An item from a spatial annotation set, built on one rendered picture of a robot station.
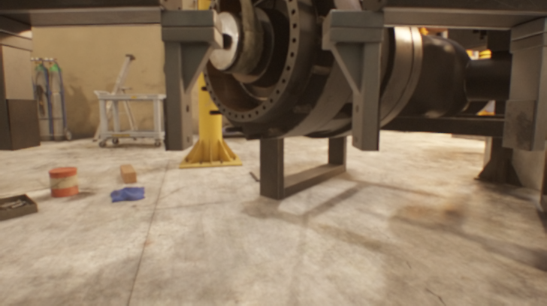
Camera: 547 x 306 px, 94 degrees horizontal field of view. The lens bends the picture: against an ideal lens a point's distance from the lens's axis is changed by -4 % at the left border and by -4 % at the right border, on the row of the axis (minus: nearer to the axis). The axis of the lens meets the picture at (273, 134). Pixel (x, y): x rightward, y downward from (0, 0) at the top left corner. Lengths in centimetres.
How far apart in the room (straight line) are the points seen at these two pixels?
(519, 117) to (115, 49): 686
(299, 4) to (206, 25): 44
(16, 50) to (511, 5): 37
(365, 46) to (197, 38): 12
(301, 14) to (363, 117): 44
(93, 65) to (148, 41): 125
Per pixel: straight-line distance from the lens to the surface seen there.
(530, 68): 29
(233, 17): 69
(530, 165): 314
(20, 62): 30
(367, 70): 21
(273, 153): 195
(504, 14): 27
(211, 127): 324
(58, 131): 666
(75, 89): 705
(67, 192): 258
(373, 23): 22
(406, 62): 92
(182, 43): 22
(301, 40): 61
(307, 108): 63
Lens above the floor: 69
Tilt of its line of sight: 6 degrees down
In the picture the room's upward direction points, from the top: straight up
